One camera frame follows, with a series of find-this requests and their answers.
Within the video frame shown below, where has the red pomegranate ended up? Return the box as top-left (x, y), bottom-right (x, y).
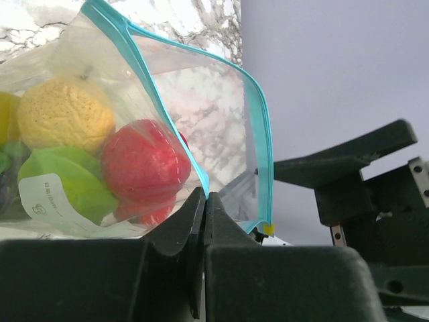
top-left (113, 195), bottom-right (176, 227)

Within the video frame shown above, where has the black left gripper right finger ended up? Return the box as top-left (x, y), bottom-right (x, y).
top-left (204, 193), bottom-right (386, 322)

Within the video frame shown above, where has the yellow lemon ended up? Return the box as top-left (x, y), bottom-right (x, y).
top-left (0, 92), bottom-right (21, 144)

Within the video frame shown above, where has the red apple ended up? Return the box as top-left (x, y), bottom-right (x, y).
top-left (101, 119), bottom-right (192, 204)

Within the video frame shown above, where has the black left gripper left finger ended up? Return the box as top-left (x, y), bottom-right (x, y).
top-left (1, 188), bottom-right (205, 321)

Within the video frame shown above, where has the clear zip top bag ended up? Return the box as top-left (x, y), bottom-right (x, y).
top-left (1, 1), bottom-right (273, 239)

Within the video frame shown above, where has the yellow pear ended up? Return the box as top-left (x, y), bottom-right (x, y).
top-left (16, 75), bottom-right (116, 154)

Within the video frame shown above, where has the green starfruit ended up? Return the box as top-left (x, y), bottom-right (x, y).
top-left (17, 146), bottom-right (119, 230)

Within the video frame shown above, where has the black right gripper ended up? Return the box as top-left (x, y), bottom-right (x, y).
top-left (273, 119), bottom-right (428, 306)

